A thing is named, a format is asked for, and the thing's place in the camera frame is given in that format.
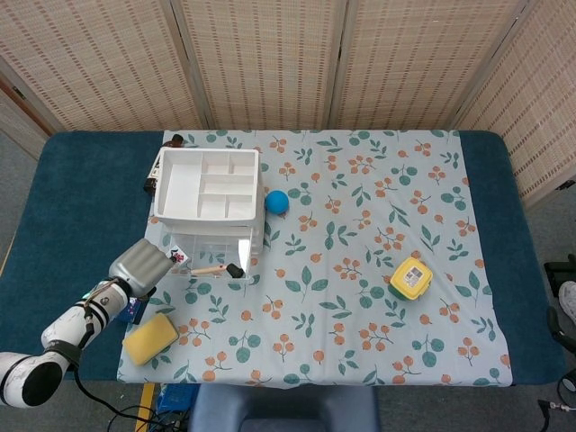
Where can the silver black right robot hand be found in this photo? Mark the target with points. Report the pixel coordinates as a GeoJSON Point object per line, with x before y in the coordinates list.
{"type": "Point", "coordinates": [569, 301]}

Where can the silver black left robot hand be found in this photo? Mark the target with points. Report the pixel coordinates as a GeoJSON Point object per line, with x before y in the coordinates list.
{"type": "Point", "coordinates": [139, 267]}

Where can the white mahjong tile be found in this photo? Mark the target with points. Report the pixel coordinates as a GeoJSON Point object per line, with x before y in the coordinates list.
{"type": "Point", "coordinates": [176, 255]}

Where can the clear plastic drawer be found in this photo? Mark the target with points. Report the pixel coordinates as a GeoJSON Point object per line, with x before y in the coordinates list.
{"type": "Point", "coordinates": [211, 252]}

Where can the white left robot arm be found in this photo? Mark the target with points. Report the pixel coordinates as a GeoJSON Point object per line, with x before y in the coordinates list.
{"type": "Point", "coordinates": [67, 324]}

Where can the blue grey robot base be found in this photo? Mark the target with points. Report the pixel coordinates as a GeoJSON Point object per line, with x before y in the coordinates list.
{"type": "Point", "coordinates": [279, 405]}

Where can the white plastic drawer organizer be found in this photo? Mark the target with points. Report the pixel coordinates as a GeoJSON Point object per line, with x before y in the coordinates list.
{"type": "Point", "coordinates": [184, 184]}

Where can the dark blue printed box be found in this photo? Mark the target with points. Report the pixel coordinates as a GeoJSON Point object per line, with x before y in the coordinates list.
{"type": "Point", "coordinates": [135, 310]}

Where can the yellow sponge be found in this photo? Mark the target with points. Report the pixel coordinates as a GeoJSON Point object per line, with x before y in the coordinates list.
{"type": "Point", "coordinates": [148, 339]}

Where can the teal table cover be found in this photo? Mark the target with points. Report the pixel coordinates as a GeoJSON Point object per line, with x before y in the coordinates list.
{"type": "Point", "coordinates": [81, 202]}

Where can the brown glass bottle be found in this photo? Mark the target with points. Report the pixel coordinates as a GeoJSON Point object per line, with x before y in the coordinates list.
{"type": "Point", "coordinates": [173, 140]}

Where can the blue plastic crate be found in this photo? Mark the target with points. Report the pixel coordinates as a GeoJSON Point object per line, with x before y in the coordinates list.
{"type": "Point", "coordinates": [177, 396]}

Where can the blue ball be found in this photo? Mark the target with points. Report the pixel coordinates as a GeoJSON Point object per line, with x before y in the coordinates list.
{"type": "Point", "coordinates": [277, 201]}

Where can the green container with yellow lid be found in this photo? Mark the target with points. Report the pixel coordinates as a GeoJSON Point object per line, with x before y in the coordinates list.
{"type": "Point", "coordinates": [410, 276]}

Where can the floral print tablecloth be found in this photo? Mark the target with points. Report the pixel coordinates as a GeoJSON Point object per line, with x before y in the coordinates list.
{"type": "Point", "coordinates": [315, 225]}

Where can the bamboo folding screen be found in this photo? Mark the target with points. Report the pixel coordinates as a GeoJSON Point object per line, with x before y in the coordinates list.
{"type": "Point", "coordinates": [270, 58]}

